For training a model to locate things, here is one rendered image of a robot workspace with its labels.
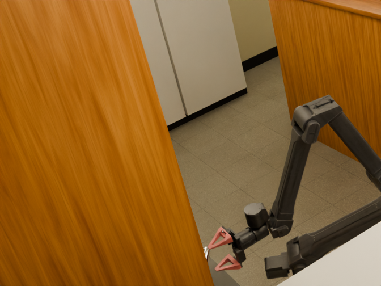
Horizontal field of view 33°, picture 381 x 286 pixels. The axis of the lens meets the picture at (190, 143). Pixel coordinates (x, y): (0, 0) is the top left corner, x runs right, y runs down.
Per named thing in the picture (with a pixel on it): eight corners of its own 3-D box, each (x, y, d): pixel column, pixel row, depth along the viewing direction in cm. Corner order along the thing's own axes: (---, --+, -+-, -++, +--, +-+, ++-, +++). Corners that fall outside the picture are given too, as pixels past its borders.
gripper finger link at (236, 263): (206, 253, 207) (231, 239, 209) (211, 269, 211) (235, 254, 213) (217, 264, 201) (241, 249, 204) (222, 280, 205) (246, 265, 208)
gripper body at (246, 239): (224, 229, 206) (242, 218, 208) (231, 252, 212) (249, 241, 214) (235, 239, 201) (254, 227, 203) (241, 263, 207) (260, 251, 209)
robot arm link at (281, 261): (306, 266, 169) (302, 237, 174) (262, 272, 171) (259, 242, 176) (310, 283, 179) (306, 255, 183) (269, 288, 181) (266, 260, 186)
